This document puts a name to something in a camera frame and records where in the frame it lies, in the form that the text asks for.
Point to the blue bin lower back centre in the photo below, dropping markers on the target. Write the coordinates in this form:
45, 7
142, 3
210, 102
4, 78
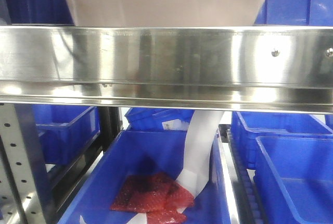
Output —
159, 119

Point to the blue bin lower right back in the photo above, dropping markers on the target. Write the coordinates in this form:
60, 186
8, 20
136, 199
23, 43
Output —
247, 126

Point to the blue bin lower left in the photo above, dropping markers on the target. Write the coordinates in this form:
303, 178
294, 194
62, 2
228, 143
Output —
65, 130

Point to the blue bin lower right front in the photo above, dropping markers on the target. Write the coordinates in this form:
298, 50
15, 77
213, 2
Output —
294, 179

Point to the blue bin upper right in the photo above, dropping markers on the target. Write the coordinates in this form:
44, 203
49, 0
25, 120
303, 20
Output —
296, 12

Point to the perforated steel shelf upright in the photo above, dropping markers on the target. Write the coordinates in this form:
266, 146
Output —
26, 162

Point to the red bubble wrap sheet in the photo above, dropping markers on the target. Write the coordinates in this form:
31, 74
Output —
158, 196

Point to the stainless steel shelf rail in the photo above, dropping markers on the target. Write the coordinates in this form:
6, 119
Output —
260, 68

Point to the black roller track rail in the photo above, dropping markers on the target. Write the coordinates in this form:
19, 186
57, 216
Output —
242, 198

